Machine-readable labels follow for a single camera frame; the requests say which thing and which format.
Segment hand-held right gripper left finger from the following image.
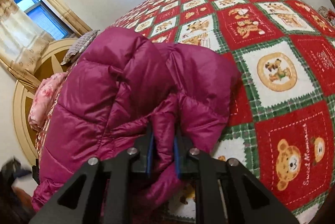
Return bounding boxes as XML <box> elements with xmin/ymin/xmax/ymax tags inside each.
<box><xmin>28</xmin><ymin>130</ymin><xmax>155</xmax><ymax>224</ymax></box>

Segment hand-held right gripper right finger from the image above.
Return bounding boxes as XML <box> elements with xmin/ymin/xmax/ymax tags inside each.
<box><xmin>174</xmin><ymin>132</ymin><xmax>300</xmax><ymax>224</ymax></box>

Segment magenta down jacket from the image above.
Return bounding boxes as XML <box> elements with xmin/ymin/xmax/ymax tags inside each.
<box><xmin>31</xmin><ymin>26</ymin><xmax>242</xmax><ymax>224</ymax></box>

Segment pile of clothes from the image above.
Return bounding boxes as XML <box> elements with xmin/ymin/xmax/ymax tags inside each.
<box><xmin>318</xmin><ymin>5</ymin><xmax>335</xmax><ymax>27</ymax></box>

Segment pink floral quilt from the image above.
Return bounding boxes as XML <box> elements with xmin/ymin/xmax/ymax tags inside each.
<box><xmin>28</xmin><ymin>73</ymin><xmax>67</xmax><ymax>131</ymax></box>

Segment striped pillow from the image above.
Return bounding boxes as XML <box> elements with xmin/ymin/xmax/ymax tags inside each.
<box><xmin>61</xmin><ymin>30</ymin><xmax>100</xmax><ymax>65</ymax></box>

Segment red bear printed blanket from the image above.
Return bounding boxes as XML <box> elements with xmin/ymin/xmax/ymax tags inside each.
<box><xmin>35</xmin><ymin>0</ymin><xmax>335</xmax><ymax>224</ymax></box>

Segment beige wooden headboard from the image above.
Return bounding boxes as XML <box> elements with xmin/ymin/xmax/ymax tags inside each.
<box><xmin>13</xmin><ymin>38</ymin><xmax>79</xmax><ymax>162</ymax></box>

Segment dark cloth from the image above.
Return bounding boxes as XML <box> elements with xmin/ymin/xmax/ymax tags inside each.
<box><xmin>0</xmin><ymin>157</ymin><xmax>40</xmax><ymax>224</ymax></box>

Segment sheer beige curtain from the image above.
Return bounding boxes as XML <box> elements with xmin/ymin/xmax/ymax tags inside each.
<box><xmin>0</xmin><ymin>0</ymin><xmax>51</xmax><ymax>88</ymax></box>

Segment window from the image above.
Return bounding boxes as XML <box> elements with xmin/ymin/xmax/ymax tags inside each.
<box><xmin>13</xmin><ymin>0</ymin><xmax>75</xmax><ymax>41</ymax></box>

